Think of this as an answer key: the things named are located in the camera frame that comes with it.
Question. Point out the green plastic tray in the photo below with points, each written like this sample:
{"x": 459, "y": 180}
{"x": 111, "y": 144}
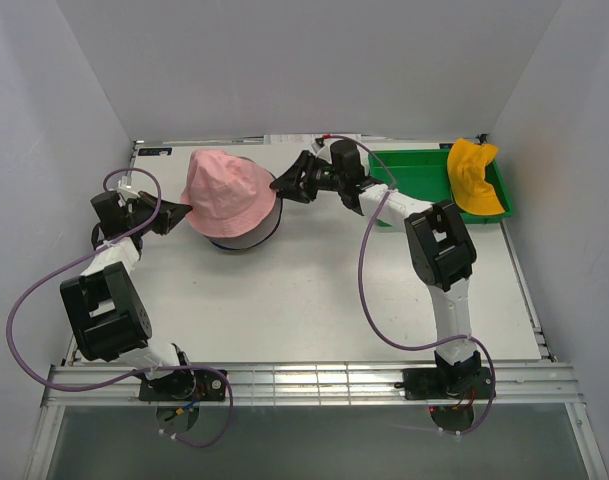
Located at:
{"x": 422, "y": 174}

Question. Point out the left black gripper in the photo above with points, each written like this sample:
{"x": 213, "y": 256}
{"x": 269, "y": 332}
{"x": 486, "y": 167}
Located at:
{"x": 169, "y": 215}

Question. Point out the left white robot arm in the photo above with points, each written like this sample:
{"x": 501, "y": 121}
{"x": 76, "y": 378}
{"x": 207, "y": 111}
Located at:
{"x": 106, "y": 314}

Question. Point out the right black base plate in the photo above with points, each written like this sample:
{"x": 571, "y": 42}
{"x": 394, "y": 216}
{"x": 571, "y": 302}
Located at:
{"x": 435, "y": 384}

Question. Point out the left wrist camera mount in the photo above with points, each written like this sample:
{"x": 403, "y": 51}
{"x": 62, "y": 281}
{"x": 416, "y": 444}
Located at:
{"x": 124, "y": 186}

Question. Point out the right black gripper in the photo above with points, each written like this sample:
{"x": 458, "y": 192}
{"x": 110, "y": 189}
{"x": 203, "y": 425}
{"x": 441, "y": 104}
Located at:
{"x": 289, "y": 182}

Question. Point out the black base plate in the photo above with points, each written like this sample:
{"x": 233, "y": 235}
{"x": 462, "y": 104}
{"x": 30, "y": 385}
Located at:
{"x": 204, "y": 385}
{"x": 435, "y": 384}

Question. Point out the blue bucket hat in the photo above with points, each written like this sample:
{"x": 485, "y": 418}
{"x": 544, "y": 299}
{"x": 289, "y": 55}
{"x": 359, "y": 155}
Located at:
{"x": 224, "y": 245}

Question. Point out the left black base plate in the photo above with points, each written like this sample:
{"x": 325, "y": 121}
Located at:
{"x": 204, "y": 385}

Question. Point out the pink bucket hat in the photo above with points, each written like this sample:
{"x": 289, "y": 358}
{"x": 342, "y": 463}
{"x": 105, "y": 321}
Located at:
{"x": 229, "y": 195}

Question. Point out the aluminium rail frame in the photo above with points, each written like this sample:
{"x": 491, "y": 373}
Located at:
{"x": 287, "y": 322}

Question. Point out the yellow bucket hat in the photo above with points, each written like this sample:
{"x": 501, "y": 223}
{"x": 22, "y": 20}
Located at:
{"x": 466, "y": 170}

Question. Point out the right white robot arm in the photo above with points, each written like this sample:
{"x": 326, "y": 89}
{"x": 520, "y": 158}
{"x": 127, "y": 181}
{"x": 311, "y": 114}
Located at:
{"x": 441, "y": 251}

